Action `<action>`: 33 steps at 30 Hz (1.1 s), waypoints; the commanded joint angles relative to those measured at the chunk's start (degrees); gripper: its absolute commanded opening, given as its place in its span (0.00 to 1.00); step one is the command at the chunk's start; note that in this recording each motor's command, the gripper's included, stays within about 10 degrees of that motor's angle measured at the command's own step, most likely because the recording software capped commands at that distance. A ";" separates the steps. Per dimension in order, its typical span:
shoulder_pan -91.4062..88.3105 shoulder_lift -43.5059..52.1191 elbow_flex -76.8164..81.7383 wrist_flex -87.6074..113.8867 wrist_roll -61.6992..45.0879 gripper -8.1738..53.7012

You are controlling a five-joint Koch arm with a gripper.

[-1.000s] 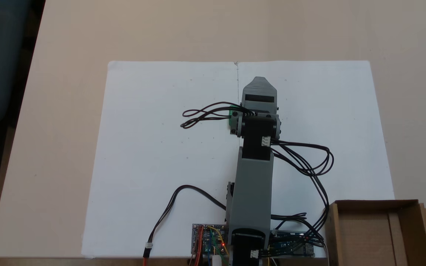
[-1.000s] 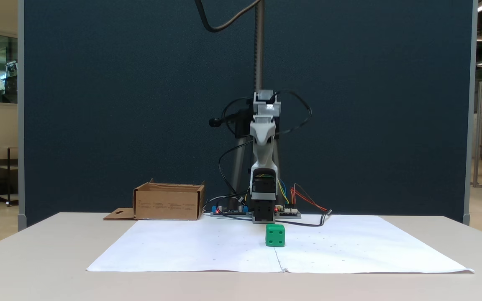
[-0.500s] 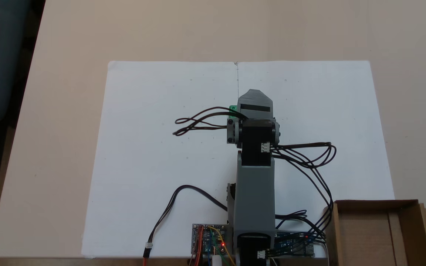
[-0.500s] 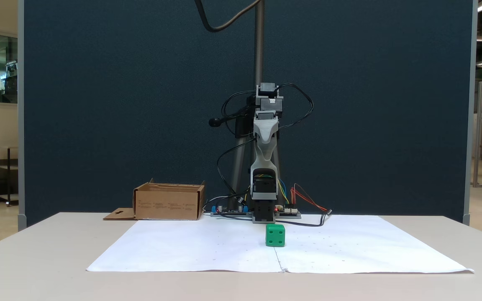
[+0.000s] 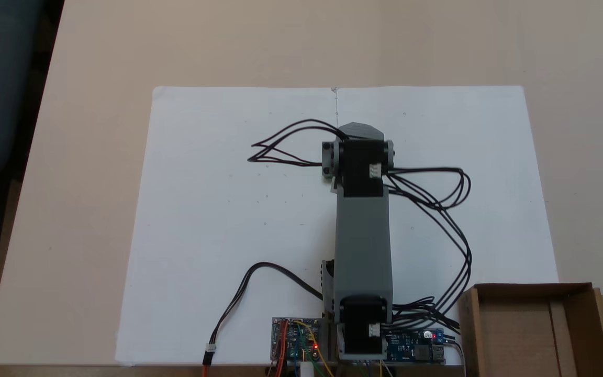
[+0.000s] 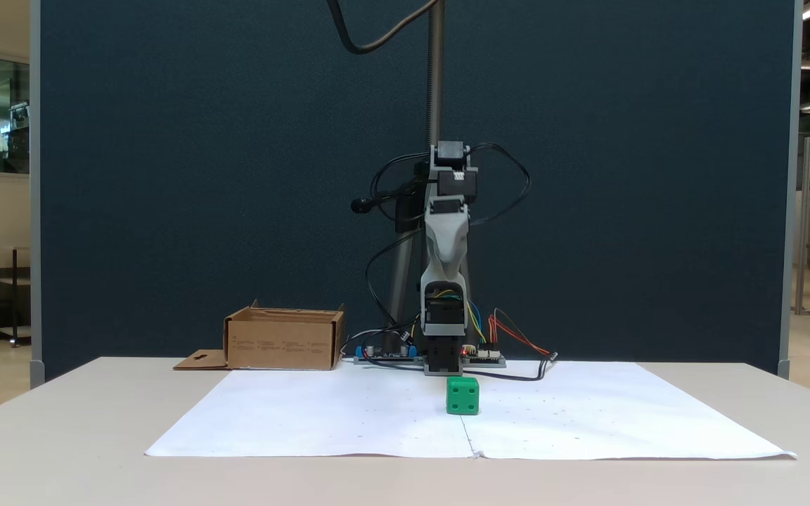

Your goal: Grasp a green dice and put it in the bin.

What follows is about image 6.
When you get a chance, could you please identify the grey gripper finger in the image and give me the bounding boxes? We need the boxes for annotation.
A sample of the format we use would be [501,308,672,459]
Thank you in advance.
[447,242,469,280]
[426,242,450,282]

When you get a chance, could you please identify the green dice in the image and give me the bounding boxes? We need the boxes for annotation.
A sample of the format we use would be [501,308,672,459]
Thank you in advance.
[446,376,481,416]

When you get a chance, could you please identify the blue circuit board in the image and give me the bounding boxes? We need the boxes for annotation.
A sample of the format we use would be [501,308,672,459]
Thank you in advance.
[353,342,421,365]

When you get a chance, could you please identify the black tripod with metal pole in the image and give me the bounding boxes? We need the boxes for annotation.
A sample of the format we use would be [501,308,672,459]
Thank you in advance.
[350,0,480,339]

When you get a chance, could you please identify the brown cardboard box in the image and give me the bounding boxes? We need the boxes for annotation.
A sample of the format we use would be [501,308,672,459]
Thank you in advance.
[173,300,347,372]

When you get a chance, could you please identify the white paper sheet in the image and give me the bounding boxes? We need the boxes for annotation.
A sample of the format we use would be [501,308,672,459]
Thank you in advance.
[145,361,798,462]

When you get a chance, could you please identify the dark blue partition panel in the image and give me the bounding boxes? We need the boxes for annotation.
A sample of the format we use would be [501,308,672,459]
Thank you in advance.
[29,0,804,384]

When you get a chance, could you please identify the black shelf cart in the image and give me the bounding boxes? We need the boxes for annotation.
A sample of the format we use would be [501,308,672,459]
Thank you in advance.
[0,246,32,347]

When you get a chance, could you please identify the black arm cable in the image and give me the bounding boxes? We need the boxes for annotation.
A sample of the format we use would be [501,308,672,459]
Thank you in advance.
[468,142,533,227]
[368,152,435,213]
[364,231,425,346]

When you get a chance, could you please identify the red orange wire bundle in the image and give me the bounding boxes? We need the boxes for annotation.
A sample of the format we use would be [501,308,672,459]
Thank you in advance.
[487,308,554,358]

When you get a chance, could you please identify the grey circuit board with wires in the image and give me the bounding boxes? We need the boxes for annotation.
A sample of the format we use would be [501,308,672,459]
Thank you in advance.
[463,344,508,369]

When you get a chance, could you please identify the black camera cable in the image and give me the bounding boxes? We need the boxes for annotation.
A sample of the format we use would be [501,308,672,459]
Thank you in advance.
[326,0,442,56]

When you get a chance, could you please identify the framed wall window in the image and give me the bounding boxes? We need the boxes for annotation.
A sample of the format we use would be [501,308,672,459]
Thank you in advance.
[0,48,31,182]

